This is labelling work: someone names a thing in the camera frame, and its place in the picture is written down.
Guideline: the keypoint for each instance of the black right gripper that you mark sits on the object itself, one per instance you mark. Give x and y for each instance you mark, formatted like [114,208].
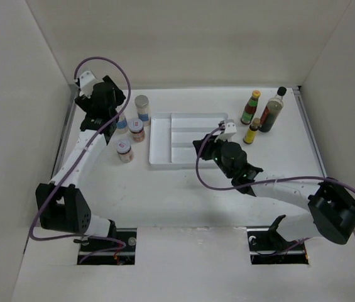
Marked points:
[209,144]

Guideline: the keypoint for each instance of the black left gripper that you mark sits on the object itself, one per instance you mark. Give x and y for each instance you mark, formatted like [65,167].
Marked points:
[87,103]

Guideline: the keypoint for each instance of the small bottle blue label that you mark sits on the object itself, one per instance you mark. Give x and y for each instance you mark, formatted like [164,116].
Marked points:
[122,124]

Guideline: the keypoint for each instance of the tall jar silver lid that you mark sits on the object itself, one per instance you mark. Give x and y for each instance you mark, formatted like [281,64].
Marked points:
[143,109]

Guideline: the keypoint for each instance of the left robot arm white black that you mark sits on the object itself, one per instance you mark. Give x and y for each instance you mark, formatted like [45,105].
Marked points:
[61,204]

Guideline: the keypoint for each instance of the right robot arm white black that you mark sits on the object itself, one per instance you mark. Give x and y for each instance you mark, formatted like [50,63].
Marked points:
[329,208]

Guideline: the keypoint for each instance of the small yellow label bottle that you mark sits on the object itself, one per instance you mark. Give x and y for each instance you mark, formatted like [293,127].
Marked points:
[251,132]

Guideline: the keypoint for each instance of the spice jar white red lid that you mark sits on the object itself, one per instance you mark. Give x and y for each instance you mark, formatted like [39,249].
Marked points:
[136,129]

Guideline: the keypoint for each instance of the front spice jar white lid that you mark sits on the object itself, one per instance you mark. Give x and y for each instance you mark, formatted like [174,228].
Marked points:
[124,150]

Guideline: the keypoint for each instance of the red sauce bottle yellow cap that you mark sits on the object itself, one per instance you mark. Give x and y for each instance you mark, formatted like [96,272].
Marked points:
[250,108]

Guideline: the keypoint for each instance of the white divided organizer tray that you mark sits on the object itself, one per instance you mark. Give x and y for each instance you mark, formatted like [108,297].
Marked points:
[172,134]

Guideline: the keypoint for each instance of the dark soy sauce bottle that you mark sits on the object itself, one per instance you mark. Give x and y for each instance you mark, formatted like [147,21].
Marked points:
[271,111]

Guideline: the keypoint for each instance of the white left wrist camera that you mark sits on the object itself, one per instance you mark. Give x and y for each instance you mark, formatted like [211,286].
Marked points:
[87,80]

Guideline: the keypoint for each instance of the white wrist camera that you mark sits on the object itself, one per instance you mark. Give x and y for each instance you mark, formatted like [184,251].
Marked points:
[87,80]
[228,130]

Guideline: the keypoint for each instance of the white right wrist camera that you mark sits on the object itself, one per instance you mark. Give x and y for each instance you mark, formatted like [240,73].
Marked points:
[228,130]

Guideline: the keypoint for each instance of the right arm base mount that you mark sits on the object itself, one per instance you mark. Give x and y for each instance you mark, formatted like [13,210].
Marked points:
[268,247]

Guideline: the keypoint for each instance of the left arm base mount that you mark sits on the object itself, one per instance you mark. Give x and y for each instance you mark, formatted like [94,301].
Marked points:
[95,252]

